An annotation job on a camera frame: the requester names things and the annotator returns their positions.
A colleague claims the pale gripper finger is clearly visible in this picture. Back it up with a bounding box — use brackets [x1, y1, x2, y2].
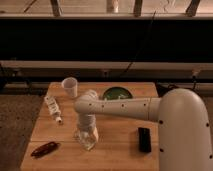
[89, 128, 99, 142]

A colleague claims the white sponge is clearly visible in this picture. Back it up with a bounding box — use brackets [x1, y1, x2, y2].
[74, 130, 98, 151]

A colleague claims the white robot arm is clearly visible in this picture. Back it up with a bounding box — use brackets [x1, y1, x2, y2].
[74, 88, 213, 171]

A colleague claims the white plastic bottle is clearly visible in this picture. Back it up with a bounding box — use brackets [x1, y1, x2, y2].
[44, 95, 63, 124]

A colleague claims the white paper cup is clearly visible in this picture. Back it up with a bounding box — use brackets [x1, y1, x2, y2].
[61, 77, 78, 98]

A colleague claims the green bowl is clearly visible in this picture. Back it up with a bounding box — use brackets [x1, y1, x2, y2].
[102, 87, 133, 100]

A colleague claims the reddish brown sausage toy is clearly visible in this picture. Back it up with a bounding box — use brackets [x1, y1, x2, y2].
[31, 141, 59, 158]

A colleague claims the black rectangular block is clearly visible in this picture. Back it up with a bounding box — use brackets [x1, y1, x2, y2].
[138, 127, 151, 153]

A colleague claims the wall power outlet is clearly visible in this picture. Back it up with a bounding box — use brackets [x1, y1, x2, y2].
[102, 69, 109, 78]

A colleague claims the black cable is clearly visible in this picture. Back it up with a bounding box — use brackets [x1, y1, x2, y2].
[118, 11, 157, 78]

